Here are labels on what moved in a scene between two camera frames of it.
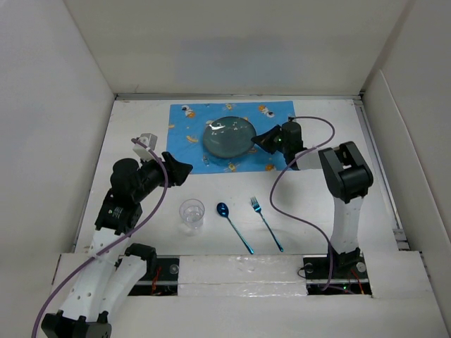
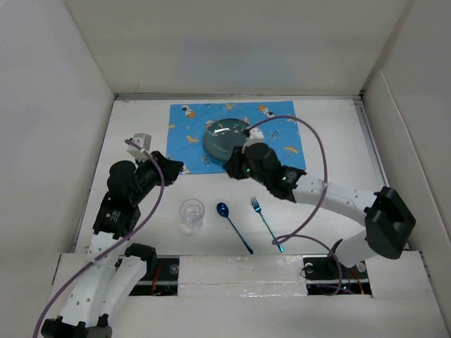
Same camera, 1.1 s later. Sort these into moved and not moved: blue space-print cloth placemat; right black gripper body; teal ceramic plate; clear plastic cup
Moved: right black gripper body
Not moved: teal ceramic plate; blue space-print cloth placemat; clear plastic cup
